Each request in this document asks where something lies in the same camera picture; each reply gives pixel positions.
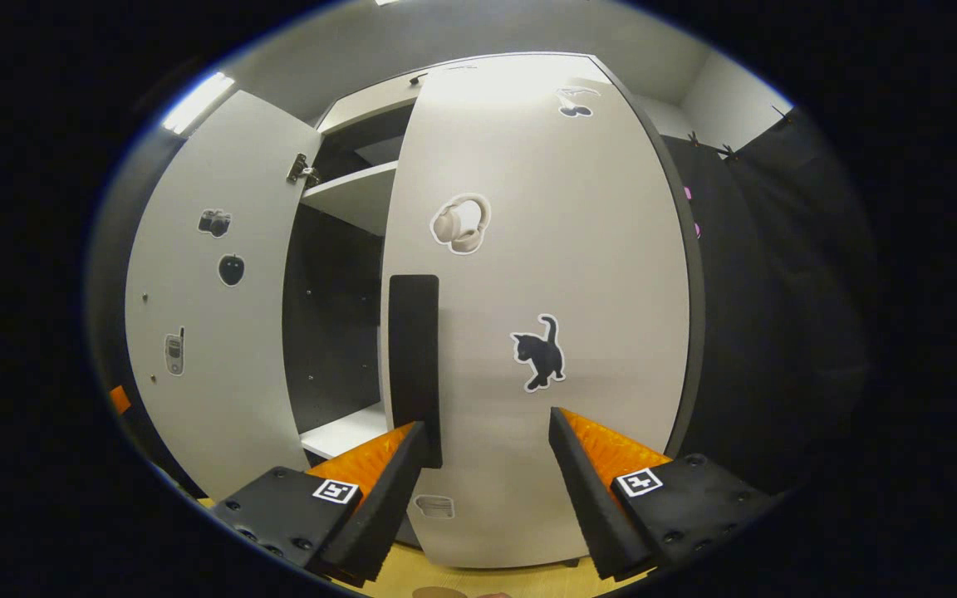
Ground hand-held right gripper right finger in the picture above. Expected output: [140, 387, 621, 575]
[548, 406, 778, 582]

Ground white cabinet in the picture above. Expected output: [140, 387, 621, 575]
[283, 51, 708, 464]

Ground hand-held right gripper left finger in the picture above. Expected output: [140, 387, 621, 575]
[211, 419, 429, 586]

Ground white cabinet door cat sticker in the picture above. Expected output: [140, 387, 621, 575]
[379, 54, 691, 570]

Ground black backdrop cloth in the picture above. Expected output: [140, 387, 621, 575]
[661, 104, 874, 491]

